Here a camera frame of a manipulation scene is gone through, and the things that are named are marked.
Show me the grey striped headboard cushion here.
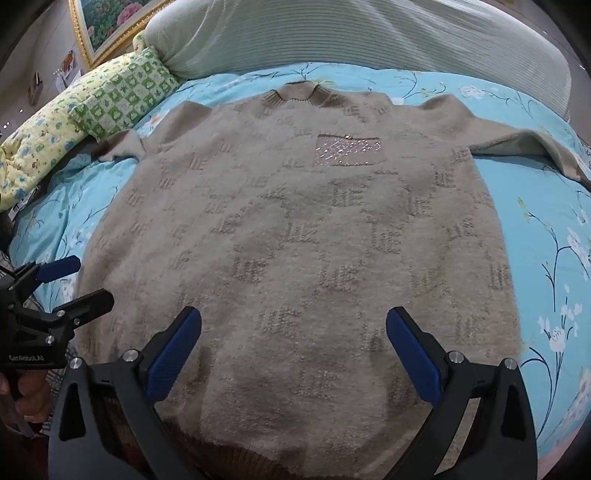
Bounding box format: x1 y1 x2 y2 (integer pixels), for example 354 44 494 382
145 0 573 123

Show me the person's left hand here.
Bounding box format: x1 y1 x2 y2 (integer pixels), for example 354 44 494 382
0 368 52 428

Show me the yellow floral quilt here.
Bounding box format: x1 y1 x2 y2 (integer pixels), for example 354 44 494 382
0 37 153 213

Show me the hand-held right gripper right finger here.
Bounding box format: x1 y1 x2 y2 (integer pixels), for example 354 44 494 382
386 306 539 480

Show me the blue floral bed sheet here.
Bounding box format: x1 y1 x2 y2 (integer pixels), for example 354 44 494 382
9 62 591 462

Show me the gold framed flower painting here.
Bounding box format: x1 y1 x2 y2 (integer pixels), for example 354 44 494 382
68 0 178 72

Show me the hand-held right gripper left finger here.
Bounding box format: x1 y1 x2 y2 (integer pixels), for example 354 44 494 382
48 305 204 480

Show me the green checkered pillow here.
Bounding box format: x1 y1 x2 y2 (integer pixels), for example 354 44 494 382
69 46 183 140

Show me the beige knitted sweater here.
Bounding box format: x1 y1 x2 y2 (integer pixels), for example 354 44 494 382
74 80 591 480

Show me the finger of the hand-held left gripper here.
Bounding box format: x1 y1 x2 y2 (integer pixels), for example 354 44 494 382
46 289 115 329
9 256 82 289

